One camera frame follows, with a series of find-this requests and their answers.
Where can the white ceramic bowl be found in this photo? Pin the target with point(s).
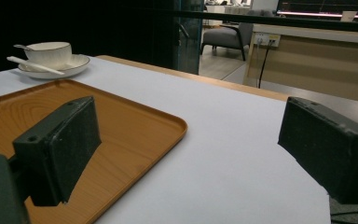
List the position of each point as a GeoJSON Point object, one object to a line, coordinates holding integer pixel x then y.
{"type": "Point", "coordinates": [51, 55]}

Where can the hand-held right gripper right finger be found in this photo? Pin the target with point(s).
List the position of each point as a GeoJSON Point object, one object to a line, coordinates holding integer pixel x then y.
{"type": "Point", "coordinates": [329, 152]}

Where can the black horizontal rail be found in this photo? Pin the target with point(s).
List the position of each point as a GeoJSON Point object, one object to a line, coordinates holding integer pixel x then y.
{"type": "Point", "coordinates": [292, 21]}

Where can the white ceramic plate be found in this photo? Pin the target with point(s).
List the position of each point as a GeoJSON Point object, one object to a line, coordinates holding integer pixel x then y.
{"type": "Point", "coordinates": [76, 64]}

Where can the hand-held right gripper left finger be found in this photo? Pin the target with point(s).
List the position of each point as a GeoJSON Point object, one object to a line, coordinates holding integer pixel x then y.
{"type": "Point", "coordinates": [59, 149]}

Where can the glass-fronted cabinet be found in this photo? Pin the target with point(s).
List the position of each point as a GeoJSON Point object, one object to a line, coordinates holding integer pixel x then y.
{"type": "Point", "coordinates": [188, 40]}

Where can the light wooden table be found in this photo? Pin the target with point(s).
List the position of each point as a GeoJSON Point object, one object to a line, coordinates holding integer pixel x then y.
{"type": "Point", "coordinates": [199, 79]}

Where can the light wooden counter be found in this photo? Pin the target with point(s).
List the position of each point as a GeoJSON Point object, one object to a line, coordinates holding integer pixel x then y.
{"type": "Point", "coordinates": [317, 65]}

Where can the grey armchair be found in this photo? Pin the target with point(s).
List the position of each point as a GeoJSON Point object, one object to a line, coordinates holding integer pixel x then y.
{"type": "Point", "coordinates": [223, 37]}

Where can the brown wooden tray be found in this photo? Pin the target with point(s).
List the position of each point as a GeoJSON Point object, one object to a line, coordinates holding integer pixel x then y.
{"type": "Point", "coordinates": [130, 137]}

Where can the white table cover sheet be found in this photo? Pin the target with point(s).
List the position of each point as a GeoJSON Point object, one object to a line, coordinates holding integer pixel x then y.
{"type": "Point", "coordinates": [223, 149]}

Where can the white ceramic spoon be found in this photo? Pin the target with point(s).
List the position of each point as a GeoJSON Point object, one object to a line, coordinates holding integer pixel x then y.
{"type": "Point", "coordinates": [21, 46]}

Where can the white wall socket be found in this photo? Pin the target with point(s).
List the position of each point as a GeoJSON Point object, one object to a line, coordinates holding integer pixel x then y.
{"type": "Point", "coordinates": [267, 39]}

